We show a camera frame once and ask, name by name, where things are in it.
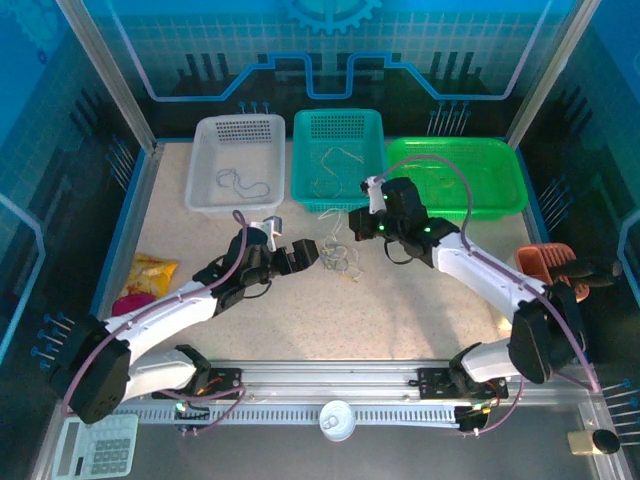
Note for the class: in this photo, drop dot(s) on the yellow snack bag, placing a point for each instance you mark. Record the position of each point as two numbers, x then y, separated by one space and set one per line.
150 275

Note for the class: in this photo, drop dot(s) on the green plastic basket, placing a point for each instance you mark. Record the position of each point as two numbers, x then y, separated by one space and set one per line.
495 175

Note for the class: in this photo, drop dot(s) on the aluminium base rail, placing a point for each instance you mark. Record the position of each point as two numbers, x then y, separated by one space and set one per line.
325 375

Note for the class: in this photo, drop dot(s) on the white round lid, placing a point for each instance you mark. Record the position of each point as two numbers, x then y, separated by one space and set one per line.
337 420

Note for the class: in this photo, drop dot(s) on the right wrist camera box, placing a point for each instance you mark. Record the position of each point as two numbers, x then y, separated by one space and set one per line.
373 192

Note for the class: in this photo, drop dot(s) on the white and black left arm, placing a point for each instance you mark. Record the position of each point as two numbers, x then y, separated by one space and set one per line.
160 310

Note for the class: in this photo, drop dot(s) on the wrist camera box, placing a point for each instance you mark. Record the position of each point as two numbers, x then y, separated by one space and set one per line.
270 230
373 192

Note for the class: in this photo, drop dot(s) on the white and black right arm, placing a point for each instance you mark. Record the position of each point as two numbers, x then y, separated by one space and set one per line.
480 270

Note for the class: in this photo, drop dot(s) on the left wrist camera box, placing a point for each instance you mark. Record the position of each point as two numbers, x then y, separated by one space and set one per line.
270 230

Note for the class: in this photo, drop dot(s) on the aluminium enclosure post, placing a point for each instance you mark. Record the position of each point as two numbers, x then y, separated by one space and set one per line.
110 75
555 70

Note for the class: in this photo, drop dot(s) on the white plastic basket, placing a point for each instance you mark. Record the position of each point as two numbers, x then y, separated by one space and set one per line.
200 165

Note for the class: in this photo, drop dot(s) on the white calculator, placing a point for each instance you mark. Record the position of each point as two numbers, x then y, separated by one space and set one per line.
95 445

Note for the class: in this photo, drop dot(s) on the black cylinder on block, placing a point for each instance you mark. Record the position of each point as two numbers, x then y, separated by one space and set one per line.
590 442

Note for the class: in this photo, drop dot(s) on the teal plastic basket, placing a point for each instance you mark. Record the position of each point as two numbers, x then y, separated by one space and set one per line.
302 165

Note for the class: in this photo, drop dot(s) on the orange utensil holder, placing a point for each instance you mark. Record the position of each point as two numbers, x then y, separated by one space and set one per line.
535 260

